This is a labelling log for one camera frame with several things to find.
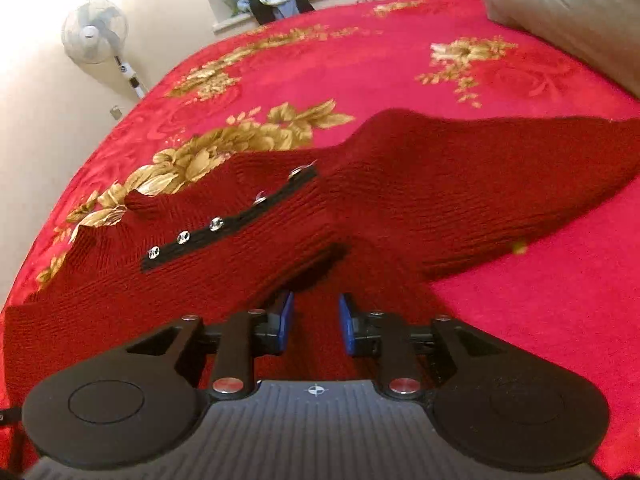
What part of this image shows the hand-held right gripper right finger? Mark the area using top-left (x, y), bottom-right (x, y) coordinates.
top-left (338, 292), bottom-right (506, 402)

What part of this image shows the white standing fan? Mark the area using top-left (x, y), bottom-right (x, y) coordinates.
top-left (61, 0), bottom-right (147, 100)

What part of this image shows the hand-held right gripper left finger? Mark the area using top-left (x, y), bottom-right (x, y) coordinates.
top-left (122, 291), bottom-right (297, 403)

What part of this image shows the pale green pillow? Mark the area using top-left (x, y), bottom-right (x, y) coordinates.
top-left (480, 0), bottom-right (640, 103)

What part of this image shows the dark red knit sweater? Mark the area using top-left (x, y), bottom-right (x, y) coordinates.
top-left (2, 109), bottom-right (640, 411)

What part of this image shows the red floral blanket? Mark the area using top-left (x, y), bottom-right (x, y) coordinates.
top-left (0, 0), bottom-right (640, 480)

